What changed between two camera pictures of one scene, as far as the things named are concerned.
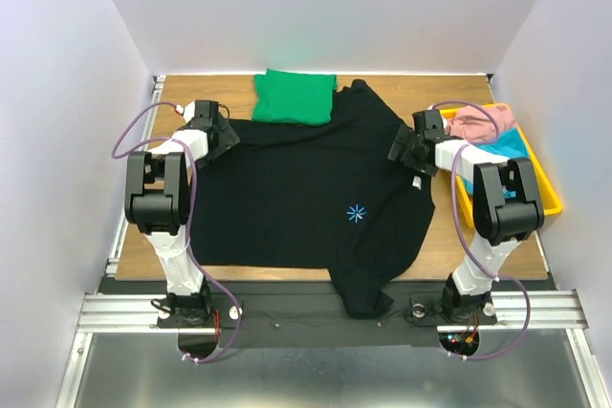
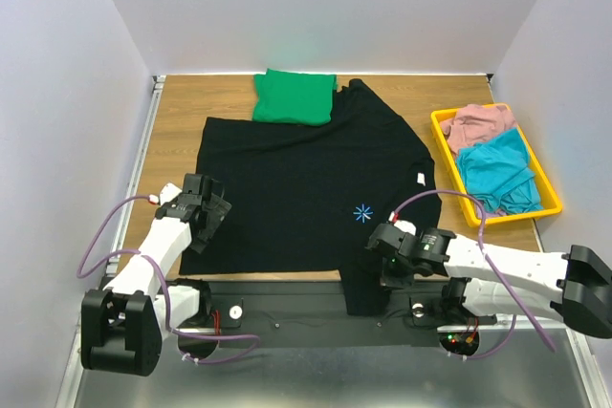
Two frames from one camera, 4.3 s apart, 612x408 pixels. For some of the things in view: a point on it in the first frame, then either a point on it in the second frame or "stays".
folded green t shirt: [291, 97] stays
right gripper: [399, 151] -> [379, 241]
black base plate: [307, 313] stays
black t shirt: [305, 196] stays
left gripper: [227, 139] -> [218, 210]
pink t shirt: [472, 122] stays
